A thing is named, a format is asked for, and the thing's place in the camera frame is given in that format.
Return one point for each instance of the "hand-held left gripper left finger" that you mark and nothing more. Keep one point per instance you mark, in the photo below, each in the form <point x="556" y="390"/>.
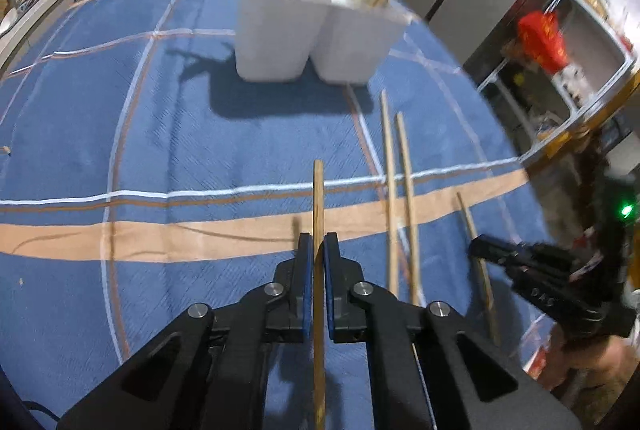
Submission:
<point x="307" y="305"/>

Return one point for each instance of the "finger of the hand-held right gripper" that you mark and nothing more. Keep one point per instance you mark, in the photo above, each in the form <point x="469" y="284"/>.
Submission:
<point x="505" y="252"/>

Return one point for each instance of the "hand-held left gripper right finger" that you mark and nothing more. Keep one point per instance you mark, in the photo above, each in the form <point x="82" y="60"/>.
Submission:
<point x="328" y="290"/>

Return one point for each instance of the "white two-compartment utensil holder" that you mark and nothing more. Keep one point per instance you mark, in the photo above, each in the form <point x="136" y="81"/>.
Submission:
<point x="280" y="39"/>

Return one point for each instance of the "person's right hand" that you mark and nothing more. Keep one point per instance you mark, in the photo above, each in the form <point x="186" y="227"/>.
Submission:
<point x="595" y="365"/>

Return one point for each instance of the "red gift bag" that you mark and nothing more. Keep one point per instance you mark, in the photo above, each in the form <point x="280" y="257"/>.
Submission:
<point x="542" y="37"/>

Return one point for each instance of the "blue plaid tablecloth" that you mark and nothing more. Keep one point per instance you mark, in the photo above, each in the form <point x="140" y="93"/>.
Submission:
<point x="175" y="124"/>

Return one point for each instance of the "metal shelf rack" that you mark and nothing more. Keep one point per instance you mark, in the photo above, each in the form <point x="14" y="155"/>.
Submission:
<point x="600" y="44"/>

